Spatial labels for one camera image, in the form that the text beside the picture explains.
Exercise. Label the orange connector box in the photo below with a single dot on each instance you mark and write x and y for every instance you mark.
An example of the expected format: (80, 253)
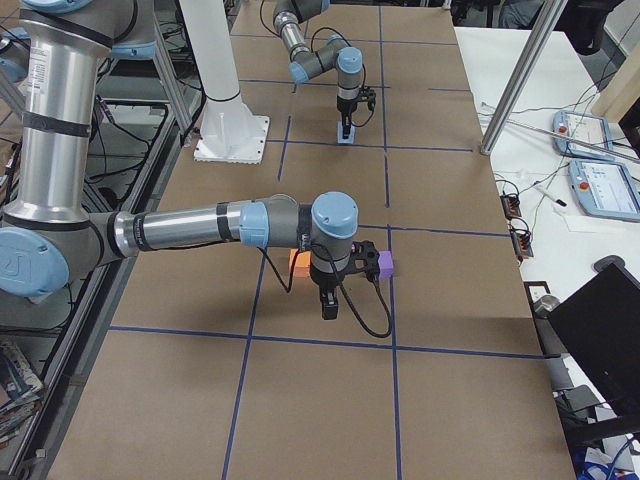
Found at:
(522, 244)
(511, 205)

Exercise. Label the lower orange connector box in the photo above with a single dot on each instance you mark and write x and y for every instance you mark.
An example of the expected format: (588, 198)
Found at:
(522, 244)

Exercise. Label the stack of magazines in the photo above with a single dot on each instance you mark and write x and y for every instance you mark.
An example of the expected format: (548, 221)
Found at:
(21, 390)

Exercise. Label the black monitor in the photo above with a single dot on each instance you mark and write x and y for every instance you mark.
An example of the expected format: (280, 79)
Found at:
(599, 327)

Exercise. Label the light blue foam block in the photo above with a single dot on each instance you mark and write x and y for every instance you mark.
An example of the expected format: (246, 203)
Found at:
(345, 136)

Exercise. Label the teach pendant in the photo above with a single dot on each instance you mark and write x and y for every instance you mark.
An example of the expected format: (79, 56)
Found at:
(587, 128)
(604, 189)

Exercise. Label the purple foam block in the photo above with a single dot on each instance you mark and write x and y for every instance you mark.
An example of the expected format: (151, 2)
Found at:
(386, 264)

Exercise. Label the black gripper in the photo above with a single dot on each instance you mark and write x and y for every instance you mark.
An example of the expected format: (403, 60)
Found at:
(346, 107)
(322, 281)

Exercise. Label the upper teach pendant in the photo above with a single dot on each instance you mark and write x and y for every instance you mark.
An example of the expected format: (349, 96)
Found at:
(587, 128)

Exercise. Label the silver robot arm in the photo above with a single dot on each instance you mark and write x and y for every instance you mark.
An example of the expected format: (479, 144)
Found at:
(307, 62)
(48, 239)

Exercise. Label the orange foam block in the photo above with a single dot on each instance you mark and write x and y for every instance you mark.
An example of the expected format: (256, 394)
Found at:
(299, 263)

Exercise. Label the white pedestal column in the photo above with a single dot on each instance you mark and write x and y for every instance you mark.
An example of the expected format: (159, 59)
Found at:
(229, 131)

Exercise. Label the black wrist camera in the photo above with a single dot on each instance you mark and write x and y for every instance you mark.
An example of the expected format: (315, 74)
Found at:
(367, 95)
(364, 258)

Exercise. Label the lower teach pendant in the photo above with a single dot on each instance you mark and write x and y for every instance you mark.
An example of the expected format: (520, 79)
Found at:
(604, 189)

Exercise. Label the aluminium frame post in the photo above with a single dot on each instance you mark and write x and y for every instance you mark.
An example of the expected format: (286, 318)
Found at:
(543, 27)

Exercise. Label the upper orange connector box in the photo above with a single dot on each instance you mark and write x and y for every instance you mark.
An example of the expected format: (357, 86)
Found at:
(511, 205)

